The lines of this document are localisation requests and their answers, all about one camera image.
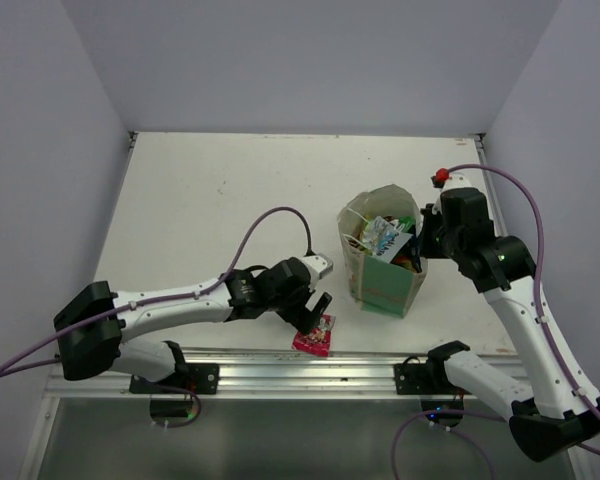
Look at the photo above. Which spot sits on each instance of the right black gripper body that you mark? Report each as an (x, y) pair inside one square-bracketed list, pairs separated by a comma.
[(436, 241)]

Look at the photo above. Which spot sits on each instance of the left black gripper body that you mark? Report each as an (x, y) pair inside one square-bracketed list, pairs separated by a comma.
[(292, 308)]

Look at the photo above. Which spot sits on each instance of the green Fox's candy bag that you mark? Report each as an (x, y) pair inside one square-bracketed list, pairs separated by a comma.
[(403, 223)]

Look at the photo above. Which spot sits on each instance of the green paper bag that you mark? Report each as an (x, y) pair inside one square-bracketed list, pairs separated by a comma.
[(378, 286)]

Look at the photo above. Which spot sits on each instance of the orange candy bag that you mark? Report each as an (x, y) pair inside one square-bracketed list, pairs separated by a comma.
[(406, 262)]

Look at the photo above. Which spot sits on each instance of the small grey snack packet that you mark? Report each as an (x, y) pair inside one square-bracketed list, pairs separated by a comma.
[(380, 238)]

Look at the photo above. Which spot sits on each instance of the blue snack bag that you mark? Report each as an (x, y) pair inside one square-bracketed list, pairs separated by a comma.
[(409, 247)]

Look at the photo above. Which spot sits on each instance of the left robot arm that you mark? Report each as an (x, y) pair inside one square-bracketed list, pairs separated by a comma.
[(100, 330)]

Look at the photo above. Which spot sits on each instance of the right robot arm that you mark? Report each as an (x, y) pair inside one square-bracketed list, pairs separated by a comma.
[(558, 407)]

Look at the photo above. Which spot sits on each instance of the small pink snack packet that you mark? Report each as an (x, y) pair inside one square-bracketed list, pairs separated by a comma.
[(318, 341)]

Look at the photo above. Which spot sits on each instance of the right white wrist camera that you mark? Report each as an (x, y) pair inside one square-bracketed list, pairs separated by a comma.
[(444, 179)]

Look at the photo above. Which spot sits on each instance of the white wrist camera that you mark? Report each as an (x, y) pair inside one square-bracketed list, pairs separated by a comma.
[(319, 267), (444, 179)]

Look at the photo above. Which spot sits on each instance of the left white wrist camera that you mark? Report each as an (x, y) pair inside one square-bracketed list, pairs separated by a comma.
[(319, 267)]

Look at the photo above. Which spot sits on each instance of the aluminium mounting rail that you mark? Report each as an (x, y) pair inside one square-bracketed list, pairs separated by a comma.
[(261, 374)]

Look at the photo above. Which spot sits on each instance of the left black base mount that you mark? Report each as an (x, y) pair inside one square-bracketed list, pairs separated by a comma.
[(200, 378)]

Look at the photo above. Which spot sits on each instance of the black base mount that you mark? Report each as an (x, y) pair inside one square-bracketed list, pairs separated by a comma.
[(420, 376), (200, 378)]

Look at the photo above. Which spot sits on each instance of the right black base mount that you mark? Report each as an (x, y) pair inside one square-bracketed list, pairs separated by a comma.
[(420, 376)]

